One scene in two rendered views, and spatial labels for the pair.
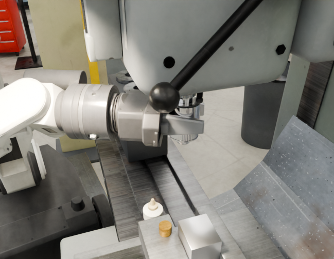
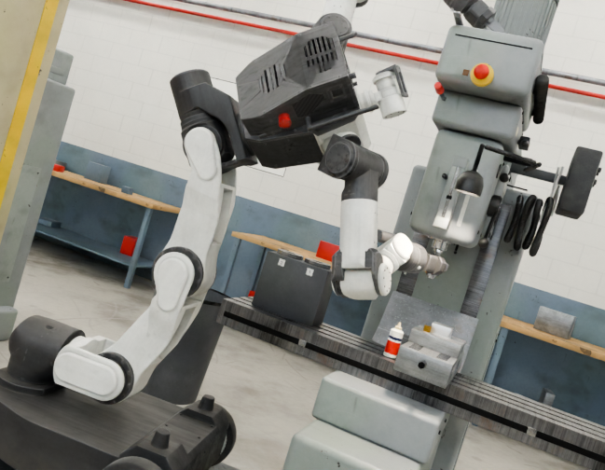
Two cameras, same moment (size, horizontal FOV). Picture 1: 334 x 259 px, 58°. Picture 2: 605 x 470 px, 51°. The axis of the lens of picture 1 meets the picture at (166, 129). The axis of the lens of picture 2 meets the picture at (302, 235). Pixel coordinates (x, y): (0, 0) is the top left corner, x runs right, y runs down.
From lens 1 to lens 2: 1.81 m
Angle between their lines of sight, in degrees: 57
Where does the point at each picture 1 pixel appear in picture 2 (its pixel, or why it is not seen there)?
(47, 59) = not seen: outside the picture
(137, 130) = (433, 265)
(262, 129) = (183, 373)
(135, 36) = (473, 222)
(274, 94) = (206, 321)
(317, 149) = (419, 308)
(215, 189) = not seen: hidden behind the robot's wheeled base
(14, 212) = (130, 427)
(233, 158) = not seen: hidden behind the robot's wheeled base
